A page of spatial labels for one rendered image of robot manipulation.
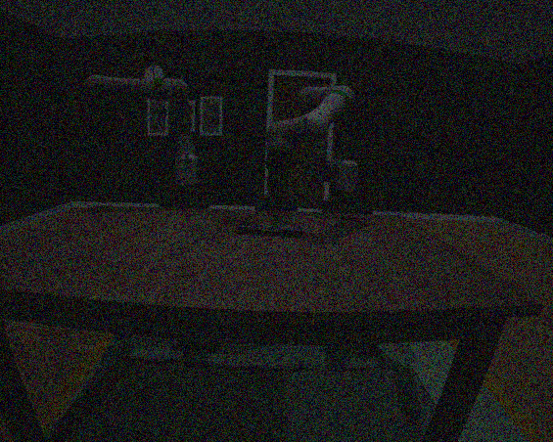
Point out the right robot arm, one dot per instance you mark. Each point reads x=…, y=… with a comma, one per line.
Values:
x=174, y=91

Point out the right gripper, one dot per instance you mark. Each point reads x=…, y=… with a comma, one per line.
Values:
x=103, y=117

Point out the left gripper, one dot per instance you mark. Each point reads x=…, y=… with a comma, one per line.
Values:
x=277, y=180

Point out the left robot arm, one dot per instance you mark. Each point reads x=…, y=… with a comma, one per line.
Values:
x=309, y=128

